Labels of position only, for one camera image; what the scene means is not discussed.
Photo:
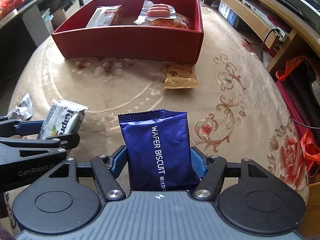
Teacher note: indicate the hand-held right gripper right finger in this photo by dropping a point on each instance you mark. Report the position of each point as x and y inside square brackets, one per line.
[198, 162]

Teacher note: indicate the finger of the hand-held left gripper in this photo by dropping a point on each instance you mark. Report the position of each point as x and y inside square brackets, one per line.
[37, 145]
[25, 128]

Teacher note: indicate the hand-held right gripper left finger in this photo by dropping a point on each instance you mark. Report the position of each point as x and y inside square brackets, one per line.
[117, 162]

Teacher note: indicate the white wafer packet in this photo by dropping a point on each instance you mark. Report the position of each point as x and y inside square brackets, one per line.
[62, 117]

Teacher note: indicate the blue wafer biscuit packet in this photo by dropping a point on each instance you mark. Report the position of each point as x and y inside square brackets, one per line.
[155, 150]

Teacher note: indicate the red cardboard box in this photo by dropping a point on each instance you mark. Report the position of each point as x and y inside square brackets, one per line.
[125, 42]

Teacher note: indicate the long red white snack packet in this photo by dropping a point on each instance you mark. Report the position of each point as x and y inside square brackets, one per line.
[103, 16]

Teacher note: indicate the yellow corn snack packet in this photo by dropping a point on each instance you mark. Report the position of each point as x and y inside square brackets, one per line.
[178, 21]

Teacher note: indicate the clear sausage packet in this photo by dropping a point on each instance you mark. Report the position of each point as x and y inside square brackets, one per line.
[157, 11]

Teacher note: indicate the crumpled silver snack packet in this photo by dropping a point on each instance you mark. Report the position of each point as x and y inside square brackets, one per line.
[21, 107]

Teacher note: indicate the dark cabinet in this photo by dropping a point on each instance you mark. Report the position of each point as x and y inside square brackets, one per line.
[10, 55]

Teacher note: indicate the floral beige tablecloth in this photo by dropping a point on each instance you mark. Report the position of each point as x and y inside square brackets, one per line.
[125, 87]

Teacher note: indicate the gold snack packet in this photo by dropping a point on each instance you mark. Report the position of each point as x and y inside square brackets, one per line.
[180, 76]

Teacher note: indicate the grey cabinet panel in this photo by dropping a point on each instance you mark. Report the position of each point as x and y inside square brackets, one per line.
[37, 25]

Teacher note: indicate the orange plastic bag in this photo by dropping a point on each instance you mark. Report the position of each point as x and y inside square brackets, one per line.
[290, 67]
[311, 150]

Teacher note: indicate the dark red crate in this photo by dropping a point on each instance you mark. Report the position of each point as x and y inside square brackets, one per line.
[300, 100]

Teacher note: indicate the brown cardboard carton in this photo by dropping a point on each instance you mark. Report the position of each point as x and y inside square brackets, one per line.
[66, 12]

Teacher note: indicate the blue white box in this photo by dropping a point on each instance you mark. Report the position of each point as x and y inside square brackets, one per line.
[228, 12]

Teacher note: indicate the wooden media stand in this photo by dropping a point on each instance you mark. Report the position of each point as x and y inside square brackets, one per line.
[262, 12]

